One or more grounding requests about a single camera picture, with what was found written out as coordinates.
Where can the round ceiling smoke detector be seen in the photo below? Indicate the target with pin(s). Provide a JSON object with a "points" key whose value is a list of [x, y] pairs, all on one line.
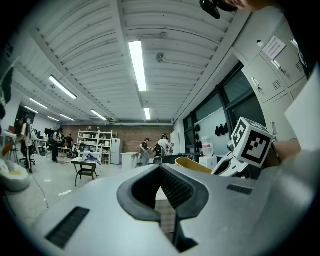
{"points": [[160, 57]]}

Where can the group of black hanging bags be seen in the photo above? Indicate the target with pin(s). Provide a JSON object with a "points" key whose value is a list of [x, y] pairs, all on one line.
{"points": [[220, 130]]}

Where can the black head-worn camera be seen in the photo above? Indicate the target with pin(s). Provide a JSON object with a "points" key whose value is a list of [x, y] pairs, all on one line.
{"points": [[211, 8]]}

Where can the person's right forearm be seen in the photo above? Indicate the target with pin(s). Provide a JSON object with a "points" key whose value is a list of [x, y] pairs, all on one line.
{"points": [[287, 150]]}

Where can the small round wooden table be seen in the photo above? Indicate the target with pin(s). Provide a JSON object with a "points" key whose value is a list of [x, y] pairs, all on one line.
{"points": [[64, 148]]}

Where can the dark framed window wall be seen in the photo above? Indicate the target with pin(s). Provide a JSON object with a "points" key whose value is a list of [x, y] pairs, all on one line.
{"points": [[237, 86]]}

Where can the clear water dispenser bottle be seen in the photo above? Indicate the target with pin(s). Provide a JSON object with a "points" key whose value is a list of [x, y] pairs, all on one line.
{"points": [[207, 146]]}

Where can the pile of blue clothes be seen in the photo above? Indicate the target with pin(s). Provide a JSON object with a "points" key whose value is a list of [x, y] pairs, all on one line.
{"points": [[91, 157]]}

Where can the white paper notice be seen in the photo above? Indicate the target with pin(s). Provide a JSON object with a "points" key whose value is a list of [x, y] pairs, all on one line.
{"points": [[273, 47]]}

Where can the black mesh office chair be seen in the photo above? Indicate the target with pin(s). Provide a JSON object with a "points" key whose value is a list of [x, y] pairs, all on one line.
{"points": [[171, 159]]}

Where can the white bean bag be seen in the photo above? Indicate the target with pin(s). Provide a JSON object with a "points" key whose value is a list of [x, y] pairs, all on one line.
{"points": [[13, 182]]}

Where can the orange chair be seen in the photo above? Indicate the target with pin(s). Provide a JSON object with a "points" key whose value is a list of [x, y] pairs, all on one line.
{"points": [[7, 149]]}

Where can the white low cabinet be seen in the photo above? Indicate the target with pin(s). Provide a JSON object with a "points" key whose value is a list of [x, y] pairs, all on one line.
{"points": [[129, 161]]}

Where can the white fridge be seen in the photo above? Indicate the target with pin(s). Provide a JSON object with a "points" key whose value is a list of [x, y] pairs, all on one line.
{"points": [[116, 151]]}

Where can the long ceiling light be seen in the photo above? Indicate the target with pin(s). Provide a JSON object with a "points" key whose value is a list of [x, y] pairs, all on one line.
{"points": [[38, 103], [138, 66], [62, 87], [98, 115], [53, 118], [147, 114], [67, 117], [31, 109]]}

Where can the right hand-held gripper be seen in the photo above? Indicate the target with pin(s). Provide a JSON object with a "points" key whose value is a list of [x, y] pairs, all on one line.
{"points": [[252, 147]]}

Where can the white tall cabinet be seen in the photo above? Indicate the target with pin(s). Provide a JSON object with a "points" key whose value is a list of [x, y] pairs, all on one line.
{"points": [[175, 142]]}

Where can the grey metal locker cabinet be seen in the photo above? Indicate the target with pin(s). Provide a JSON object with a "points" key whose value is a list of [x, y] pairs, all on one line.
{"points": [[265, 75]]}

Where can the white water dispenser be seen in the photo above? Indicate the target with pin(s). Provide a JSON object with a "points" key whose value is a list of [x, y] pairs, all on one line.
{"points": [[208, 162]]}

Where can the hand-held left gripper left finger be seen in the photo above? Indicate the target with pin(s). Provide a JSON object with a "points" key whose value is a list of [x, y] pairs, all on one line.
{"points": [[125, 197]]}

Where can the black side table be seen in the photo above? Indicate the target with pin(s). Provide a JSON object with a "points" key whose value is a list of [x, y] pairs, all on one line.
{"points": [[85, 172]]}

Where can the person's black printed shirt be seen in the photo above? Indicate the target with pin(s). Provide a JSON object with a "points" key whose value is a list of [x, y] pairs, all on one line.
{"points": [[302, 30]]}

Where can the white shelving unit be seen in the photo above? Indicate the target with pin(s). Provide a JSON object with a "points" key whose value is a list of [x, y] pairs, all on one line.
{"points": [[96, 140]]}

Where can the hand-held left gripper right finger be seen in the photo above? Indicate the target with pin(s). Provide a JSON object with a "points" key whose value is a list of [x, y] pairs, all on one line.
{"points": [[197, 197]]}

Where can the person's face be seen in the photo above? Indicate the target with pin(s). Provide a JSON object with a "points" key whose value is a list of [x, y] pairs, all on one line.
{"points": [[246, 3]]}

